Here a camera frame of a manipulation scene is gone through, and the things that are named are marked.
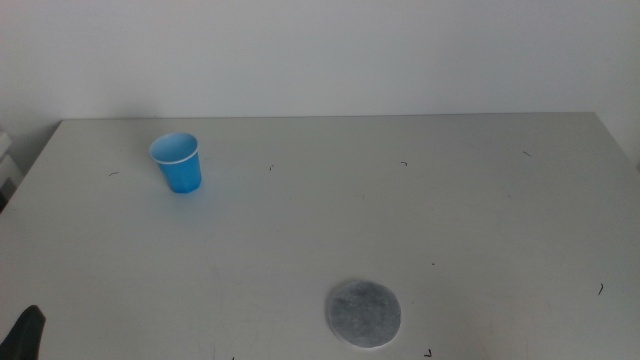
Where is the blue paper cup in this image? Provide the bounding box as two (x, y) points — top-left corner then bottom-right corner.
(148, 131), (203, 195)

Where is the grey round cup mat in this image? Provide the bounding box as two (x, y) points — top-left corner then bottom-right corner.
(325, 279), (403, 350)

